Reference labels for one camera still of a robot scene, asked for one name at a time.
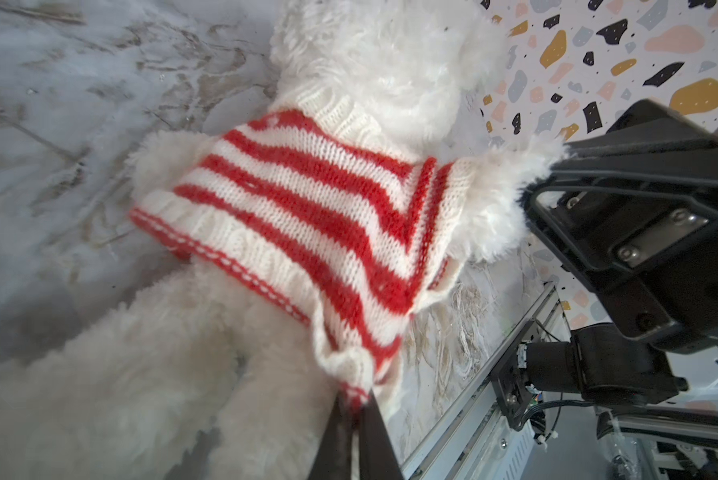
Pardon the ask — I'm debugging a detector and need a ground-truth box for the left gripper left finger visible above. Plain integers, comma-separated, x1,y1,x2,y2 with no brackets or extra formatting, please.
307,395,353,480

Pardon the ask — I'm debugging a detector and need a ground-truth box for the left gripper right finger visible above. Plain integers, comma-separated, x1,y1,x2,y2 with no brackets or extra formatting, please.
358,395,404,480

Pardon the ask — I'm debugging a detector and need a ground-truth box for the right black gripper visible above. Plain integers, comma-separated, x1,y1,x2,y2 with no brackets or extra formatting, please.
526,100,718,354

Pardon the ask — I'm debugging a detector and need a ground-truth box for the white plush teddy bear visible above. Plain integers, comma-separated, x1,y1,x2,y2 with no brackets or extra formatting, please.
0,1,568,479

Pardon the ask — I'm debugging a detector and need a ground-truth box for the red white striped knit sweater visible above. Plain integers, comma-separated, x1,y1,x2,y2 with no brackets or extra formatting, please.
131,96,476,408

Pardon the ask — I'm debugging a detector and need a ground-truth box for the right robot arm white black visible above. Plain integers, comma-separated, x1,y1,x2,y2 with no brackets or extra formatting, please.
522,100,718,417

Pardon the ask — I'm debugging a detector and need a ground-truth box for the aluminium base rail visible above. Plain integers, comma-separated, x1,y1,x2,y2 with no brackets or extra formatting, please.
402,282,564,479

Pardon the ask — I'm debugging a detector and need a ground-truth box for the white slotted cable duct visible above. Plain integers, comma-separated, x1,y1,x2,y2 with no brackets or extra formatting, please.
481,421,536,480

